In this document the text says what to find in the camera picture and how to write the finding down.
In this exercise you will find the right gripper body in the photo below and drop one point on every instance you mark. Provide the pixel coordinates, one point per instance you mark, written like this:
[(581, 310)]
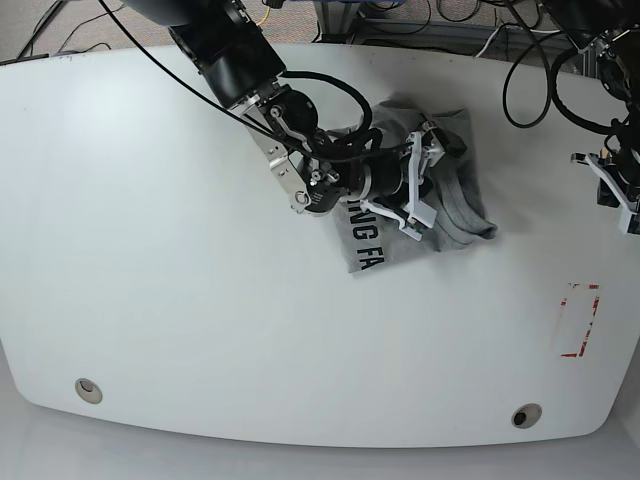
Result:
[(390, 185)]

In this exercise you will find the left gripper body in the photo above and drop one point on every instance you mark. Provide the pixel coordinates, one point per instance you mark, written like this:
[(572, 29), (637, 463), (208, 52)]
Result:
[(606, 170)]

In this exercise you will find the grey t-shirt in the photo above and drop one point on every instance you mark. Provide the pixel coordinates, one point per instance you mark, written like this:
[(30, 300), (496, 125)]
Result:
[(369, 241)]

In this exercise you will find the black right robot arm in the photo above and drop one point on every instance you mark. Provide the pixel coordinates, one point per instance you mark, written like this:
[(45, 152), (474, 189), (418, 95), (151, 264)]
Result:
[(248, 77)]

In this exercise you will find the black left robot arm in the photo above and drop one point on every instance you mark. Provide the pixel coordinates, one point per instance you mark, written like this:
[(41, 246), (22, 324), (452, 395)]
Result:
[(605, 34)]

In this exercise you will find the red tape rectangle marking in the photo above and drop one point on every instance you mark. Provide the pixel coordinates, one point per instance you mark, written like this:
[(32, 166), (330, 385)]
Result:
[(577, 315)]

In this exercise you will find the right table grommet hole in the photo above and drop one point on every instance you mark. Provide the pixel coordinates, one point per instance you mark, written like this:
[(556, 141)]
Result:
[(526, 416)]

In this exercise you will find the table grommet hole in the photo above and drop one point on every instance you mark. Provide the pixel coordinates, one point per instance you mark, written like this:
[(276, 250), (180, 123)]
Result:
[(88, 391), (526, 416)]

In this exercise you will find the left table grommet hole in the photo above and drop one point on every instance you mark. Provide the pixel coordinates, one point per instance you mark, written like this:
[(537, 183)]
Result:
[(88, 391)]

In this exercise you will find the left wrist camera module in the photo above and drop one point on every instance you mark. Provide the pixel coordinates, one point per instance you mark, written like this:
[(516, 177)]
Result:
[(629, 222)]

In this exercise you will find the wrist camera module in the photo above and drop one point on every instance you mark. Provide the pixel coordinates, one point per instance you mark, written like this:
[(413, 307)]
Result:
[(629, 222), (417, 228)]

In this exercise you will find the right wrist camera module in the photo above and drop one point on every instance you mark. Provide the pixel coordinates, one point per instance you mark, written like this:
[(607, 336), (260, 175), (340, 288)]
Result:
[(417, 228)]

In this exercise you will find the aluminium frame structure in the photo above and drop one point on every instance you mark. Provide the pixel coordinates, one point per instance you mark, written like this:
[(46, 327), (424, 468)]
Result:
[(483, 29)]

